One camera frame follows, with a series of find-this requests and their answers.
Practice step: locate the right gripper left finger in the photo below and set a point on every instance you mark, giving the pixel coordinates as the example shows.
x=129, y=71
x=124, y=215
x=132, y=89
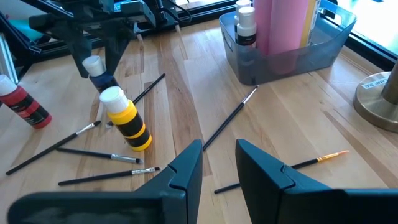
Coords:
x=183, y=186

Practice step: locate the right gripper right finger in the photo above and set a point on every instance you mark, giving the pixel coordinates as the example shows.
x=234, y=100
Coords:
x=264, y=193

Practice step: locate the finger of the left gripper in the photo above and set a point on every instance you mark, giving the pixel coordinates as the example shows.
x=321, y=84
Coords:
x=116, y=43
x=77, y=46

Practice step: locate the small navy paint bottle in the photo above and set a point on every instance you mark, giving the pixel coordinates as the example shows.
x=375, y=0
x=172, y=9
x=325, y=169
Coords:
x=104, y=81

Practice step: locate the small white paint bottle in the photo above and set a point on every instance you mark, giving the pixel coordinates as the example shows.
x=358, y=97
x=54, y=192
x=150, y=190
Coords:
x=247, y=28
x=243, y=3

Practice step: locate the large pink paint bottle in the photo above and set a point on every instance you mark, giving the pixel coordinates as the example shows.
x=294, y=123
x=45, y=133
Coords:
x=289, y=31
x=261, y=25

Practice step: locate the large yellow paint bottle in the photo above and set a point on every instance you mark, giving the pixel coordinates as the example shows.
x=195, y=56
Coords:
x=312, y=21

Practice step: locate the small red paint bottle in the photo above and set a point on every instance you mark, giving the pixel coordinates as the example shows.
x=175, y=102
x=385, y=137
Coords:
x=28, y=107

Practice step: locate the small yellow paint bottle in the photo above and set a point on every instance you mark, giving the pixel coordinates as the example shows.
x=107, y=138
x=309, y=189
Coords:
x=130, y=124

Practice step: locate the black paintbrush orange ferrule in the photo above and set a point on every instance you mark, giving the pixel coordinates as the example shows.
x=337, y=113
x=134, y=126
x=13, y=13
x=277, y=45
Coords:
x=326, y=158

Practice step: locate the brass lamp with white bulb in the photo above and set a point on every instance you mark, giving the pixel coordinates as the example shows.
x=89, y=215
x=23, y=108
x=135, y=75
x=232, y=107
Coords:
x=373, y=102

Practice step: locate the grey translucent plastic bin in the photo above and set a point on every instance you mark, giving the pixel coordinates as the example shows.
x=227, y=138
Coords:
x=326, y=53

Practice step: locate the silver aluminium post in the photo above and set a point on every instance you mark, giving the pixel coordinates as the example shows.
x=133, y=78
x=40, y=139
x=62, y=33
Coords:
x=6, y=59

